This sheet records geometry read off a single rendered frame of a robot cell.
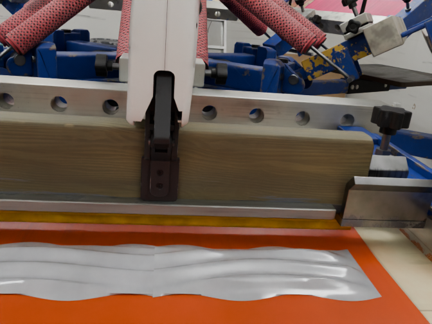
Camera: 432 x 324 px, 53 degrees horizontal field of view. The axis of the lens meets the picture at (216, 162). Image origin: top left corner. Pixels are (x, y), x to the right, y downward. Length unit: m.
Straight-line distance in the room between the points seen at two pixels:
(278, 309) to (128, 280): 0.11
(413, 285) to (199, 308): 0.18
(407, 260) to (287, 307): 0.15
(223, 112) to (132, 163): 0.26
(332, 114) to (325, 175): 0.26
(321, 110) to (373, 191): 0.25
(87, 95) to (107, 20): 3.94
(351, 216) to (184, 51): 0.22
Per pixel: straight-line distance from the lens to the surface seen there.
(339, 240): 0.45
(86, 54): 1.11
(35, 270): 0.36
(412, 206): 0.44
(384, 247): 0.45
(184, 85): 0.32
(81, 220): 0.42
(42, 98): 0.63
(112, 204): 0.38
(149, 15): 0.32
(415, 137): 1.06
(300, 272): 0.38
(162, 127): 0.32
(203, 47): 0.85
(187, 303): 0.33
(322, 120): 0.65
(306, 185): 0.41
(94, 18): 4.56
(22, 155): 0.39
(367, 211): 0.43
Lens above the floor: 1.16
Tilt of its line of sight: 20 degrees down
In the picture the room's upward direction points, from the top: 5 degrees clockwise
